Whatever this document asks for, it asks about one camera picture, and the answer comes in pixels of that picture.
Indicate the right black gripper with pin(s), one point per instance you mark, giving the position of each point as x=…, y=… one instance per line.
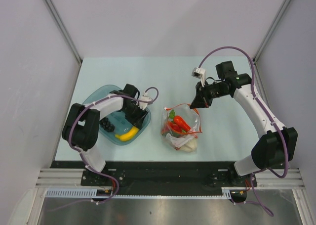
x=202, y=100

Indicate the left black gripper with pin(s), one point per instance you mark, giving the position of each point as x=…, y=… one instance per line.
x=138, y=120

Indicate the yellow banana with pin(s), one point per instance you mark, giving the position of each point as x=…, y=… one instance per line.
x=129, y=135

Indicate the red orange carrot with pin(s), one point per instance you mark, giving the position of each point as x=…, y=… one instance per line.
x=177, y=123

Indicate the clear zip bag red zipper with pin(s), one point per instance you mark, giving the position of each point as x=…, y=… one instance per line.
x=190, y=116

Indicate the red cherry bunch with leaf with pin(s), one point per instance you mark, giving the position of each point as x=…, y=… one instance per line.
x=171, y=135

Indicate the green white lettuce head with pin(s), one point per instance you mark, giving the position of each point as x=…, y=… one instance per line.
x=190, y=146

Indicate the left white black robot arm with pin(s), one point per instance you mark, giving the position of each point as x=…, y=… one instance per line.
x=81, y=129

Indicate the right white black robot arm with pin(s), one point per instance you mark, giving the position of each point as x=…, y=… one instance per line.
x=276, y=144

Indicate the teal transparent plastic tray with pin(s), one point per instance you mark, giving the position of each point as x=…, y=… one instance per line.
x=117, y=119

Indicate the dark purple grape bunch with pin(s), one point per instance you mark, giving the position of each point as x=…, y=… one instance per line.
x=106, y=125

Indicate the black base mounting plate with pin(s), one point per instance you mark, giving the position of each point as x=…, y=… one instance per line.
x=167, y=178

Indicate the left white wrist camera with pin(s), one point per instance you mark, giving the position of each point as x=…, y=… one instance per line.
x=145, y=100

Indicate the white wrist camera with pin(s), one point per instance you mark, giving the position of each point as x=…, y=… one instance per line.
x=200, y=73
x=145, y=100

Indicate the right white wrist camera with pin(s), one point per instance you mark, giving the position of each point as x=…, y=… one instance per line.
x=200, y=73

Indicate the aluminium frame rail front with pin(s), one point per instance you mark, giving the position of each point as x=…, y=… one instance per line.
x=71, y=178

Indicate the white slotted cable duct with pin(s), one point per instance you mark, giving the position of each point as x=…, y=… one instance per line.
x=85, y=193

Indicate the right aluminium corner post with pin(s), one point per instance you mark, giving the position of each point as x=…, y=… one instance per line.
x=272, y=28

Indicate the aluminium corner post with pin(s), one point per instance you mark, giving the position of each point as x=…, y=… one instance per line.
x=53, y=11
x=272, y=28

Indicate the left aluminium corner post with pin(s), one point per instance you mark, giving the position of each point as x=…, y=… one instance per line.
x=53, y=11

